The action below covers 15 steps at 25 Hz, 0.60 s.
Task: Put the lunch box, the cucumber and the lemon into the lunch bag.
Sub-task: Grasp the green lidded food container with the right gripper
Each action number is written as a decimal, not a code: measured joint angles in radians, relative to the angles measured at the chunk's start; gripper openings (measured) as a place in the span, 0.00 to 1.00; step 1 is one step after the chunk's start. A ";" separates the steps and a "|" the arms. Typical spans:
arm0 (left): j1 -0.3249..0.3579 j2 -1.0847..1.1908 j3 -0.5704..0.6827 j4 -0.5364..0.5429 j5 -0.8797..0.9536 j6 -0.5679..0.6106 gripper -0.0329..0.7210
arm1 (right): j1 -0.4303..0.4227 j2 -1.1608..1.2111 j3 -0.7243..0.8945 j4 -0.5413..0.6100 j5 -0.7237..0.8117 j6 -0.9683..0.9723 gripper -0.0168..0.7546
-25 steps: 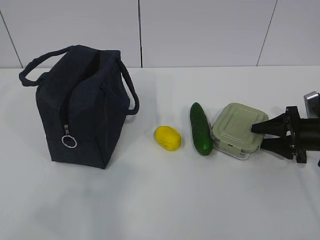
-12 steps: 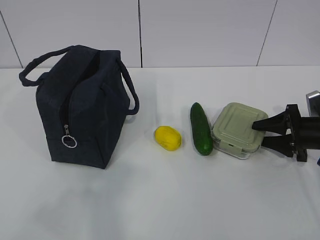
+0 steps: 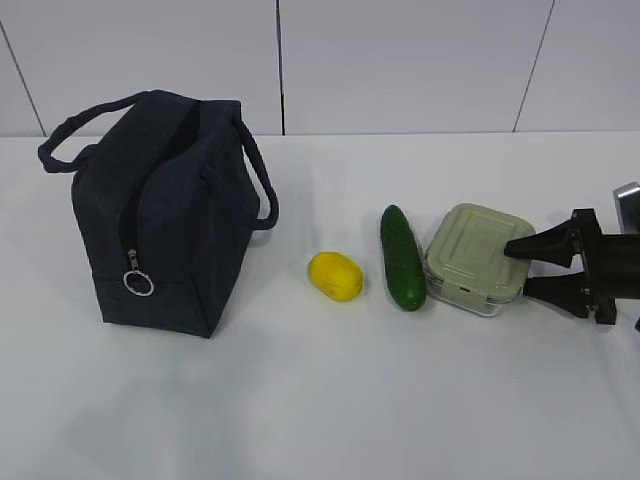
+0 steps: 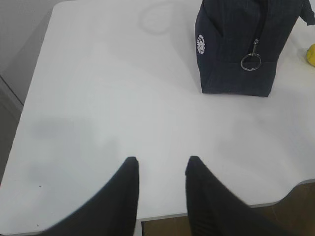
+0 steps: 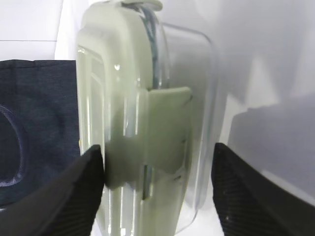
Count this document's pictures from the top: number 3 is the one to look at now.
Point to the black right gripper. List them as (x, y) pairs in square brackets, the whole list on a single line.
[(610, 262)]

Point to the glass container with green lid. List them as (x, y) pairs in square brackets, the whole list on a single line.
[(465, 264)]

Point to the green cucumber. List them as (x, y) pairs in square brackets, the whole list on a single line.
[(404, 274)]

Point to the yellow lemon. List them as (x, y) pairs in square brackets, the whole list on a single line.
[(336, 275)]

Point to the dark navy fabric bag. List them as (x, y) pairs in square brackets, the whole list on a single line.
[(167, 193)]

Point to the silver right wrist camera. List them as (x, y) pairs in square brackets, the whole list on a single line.
[(626, 201)]

